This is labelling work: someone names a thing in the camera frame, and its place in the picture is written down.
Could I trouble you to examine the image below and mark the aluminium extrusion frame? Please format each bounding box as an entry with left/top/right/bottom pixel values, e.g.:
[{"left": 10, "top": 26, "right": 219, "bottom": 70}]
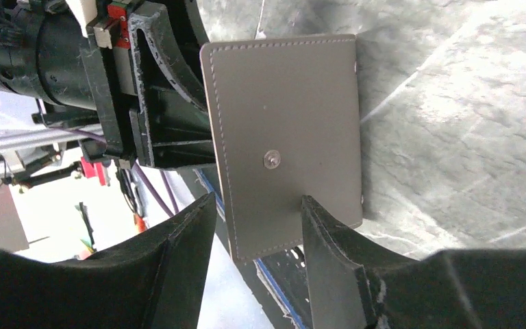
[{"left": 0, "top": 124, "right": 103, "bottom": 154}]

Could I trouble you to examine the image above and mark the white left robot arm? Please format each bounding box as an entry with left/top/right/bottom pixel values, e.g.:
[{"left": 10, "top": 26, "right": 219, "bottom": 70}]
[{"left": 0, "top": 1, "right": 215, "bottom": 170}]

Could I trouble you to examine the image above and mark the grey leather card holder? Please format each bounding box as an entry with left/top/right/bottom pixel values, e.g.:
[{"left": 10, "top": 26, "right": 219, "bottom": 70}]
[{"left": 200, "top": 34, "right": 362, "bottom": 263}]

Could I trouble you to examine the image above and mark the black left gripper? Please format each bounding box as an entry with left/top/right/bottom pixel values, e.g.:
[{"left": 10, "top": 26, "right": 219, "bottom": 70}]
[{"left": 80, "top": 1, "right": 216, "bottom": 169}]

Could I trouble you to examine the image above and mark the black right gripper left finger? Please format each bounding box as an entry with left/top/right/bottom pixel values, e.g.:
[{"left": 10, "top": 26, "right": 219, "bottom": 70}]
[{"left": 0, "top": 193, "right": 217, "bottom": 328}]

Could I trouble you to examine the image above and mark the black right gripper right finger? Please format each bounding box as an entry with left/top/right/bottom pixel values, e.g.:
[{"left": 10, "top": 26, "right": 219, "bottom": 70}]
[{"left": 301, "top": 195, "right": 526, "bottom": 328}]

